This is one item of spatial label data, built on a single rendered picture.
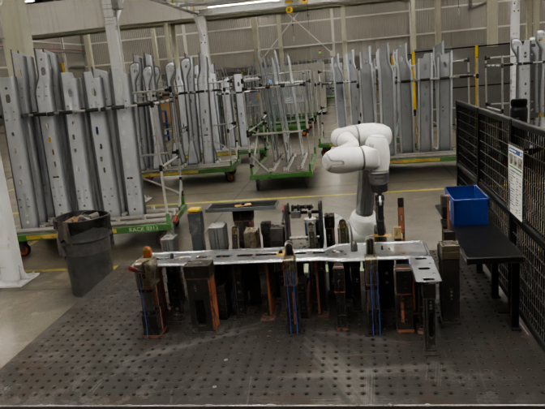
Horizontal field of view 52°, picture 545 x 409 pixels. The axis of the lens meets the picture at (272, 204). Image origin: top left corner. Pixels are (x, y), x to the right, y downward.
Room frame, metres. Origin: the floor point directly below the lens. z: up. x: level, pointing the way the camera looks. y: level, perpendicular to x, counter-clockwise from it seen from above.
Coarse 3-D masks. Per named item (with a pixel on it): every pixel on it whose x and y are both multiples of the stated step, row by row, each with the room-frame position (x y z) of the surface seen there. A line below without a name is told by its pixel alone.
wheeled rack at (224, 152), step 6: (252, 78) 12.54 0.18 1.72; (252, 90) 11.96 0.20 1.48; (258, 90) 11.94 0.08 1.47; (264, 90) 12.54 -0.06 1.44; (264, 102) 12.54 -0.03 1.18; (222, 120) 12.59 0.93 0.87; (252, 144) 12.22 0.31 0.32; (216, 150) 11.82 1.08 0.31; (222, 150) 11.79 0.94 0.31; (228, 150) 11.78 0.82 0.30; (240, 150) 11.72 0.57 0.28; (246, 150) 11.69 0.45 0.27; (252, 150) 11.63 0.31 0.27; (264, 150) 11.60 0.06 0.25; (186, 156) 11.74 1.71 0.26; (264, 156) 11.66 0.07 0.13
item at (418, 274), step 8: (416, 256) 2.29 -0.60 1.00; (424, 256) 2.28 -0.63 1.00; (416, 264) 2.20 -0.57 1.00; (424, 264) 2.19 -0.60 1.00; (432, 264) 2.18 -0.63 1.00; (416, 272) 2.11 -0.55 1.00; (424, 272) 2.10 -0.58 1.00; (432, 272) 2.09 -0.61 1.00; (416, 280) 2.03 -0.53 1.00; (432, 280) 2.01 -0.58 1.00; (440, 280) 2.00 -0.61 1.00
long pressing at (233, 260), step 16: (416, 240) 2.50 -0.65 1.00; (160, 256) 2.62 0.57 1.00; (176, 256) 2.60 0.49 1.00; (192, 256) 2.57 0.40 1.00; (240, 256) 2.51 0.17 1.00; (256, 256) 2.49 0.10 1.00; (272, 256) 2.47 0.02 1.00; (304, 256) 2.42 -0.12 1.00; (320, 256) 2.40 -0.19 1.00; (336, 256) 2.38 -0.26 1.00; (352, 256) 2.37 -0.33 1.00; (384, 256) 2.33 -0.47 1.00; (400, 256) 2.31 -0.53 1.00
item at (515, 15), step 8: (512, 0) 13.11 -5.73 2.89; (520, 0) 12.90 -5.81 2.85; (512, 8) 13.11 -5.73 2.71; (512, 16) 13.10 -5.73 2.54; (512, 24) 13.10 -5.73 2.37; (512, 32) 13.10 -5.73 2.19; (512, 72) 13.09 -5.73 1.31; (512, 80) 13.09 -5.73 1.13; (512, 88) 13.09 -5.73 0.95; (512, 96) 13.08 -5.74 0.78
